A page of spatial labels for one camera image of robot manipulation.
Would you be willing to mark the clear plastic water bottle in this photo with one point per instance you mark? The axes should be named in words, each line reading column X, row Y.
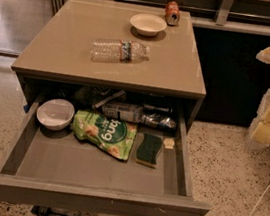
column 118, row 51

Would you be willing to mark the small beige item in drawer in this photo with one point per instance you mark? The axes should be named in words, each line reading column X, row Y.
column 168, row 143

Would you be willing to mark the white labelled bottle in drawer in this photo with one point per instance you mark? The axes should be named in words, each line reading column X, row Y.
column 122, row 111

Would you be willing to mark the white bowl in drawer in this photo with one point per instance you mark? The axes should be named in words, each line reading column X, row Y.
column 55, row 114

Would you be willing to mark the grey drawer cabinet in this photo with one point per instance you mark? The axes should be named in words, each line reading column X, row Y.
column 61, row 52

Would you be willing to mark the open grey top drawer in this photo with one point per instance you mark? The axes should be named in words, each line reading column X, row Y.
column 53, row 169

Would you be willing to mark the green yellow sponge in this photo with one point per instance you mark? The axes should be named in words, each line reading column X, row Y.
column 148, row 150

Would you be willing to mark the orange soda can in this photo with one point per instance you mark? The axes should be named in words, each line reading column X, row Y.
column 172, row 13

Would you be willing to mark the white bowl on table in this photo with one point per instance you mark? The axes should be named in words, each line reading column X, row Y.
column 148, row 25

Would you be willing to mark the green snack bag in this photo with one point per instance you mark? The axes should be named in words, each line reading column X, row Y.
column 112, row 136

